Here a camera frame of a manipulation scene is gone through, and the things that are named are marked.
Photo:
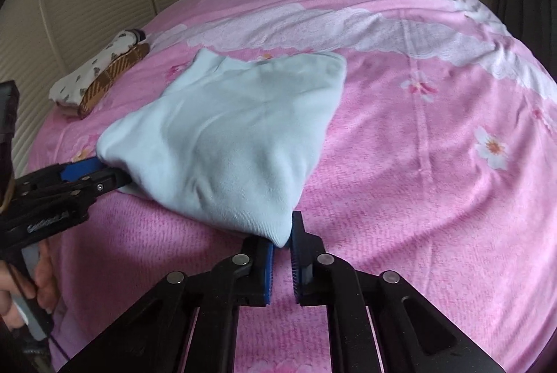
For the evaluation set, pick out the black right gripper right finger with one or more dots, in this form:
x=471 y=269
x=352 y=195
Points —
x=305 y=248

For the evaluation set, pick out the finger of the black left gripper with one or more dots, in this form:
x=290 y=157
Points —
x=103 y=181
x=74 y=171

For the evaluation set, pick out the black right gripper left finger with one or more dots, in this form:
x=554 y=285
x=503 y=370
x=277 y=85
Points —
x=254 y=289

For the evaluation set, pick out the light grey small garment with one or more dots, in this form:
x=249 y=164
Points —
x=231 y=143

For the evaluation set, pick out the left hand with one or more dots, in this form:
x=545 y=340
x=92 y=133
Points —
x=43 y=287

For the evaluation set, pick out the white patterned folded garment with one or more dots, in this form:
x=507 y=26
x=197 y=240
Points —
x=70 y=89

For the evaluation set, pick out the brown striped folded garment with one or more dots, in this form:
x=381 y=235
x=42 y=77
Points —
x=105 y=80

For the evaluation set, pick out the pink floral bed cover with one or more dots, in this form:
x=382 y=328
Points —
x=439 y=163

